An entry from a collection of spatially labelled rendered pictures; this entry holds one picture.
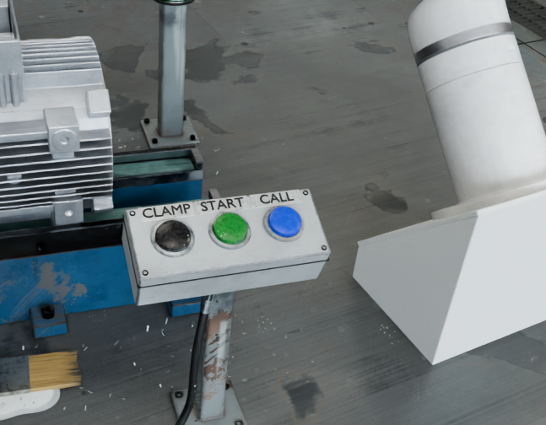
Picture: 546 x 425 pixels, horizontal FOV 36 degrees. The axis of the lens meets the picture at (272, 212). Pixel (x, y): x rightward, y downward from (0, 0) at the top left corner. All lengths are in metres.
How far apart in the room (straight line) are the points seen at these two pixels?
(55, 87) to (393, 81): 0.84
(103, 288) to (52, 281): 0.06
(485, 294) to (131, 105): 0.70
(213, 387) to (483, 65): 0.47
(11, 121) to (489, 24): 0.54
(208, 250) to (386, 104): 0.84
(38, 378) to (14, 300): 0.10
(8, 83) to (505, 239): 0.54
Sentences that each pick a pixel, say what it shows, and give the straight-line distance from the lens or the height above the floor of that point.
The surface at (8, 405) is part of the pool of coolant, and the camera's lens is 0.94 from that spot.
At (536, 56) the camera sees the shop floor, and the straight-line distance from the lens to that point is 3.82.
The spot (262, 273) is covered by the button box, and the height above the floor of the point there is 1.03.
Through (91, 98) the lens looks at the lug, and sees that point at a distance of 0.86.
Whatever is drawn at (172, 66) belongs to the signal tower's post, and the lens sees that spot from 1.27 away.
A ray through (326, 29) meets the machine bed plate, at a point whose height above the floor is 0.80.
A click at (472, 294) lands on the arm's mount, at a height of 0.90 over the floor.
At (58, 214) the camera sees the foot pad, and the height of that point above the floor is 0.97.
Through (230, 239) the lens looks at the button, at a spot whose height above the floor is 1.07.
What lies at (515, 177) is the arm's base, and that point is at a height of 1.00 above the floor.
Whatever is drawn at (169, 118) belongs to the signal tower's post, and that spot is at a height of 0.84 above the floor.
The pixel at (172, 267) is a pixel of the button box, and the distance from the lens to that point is 0.70.
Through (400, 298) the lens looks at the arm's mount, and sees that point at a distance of 1.03.
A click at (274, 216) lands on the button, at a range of 0.73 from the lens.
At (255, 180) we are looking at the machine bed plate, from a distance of 1.25.
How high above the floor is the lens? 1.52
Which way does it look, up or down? 37 degrees down
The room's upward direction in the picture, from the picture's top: 7 degrees clockwise
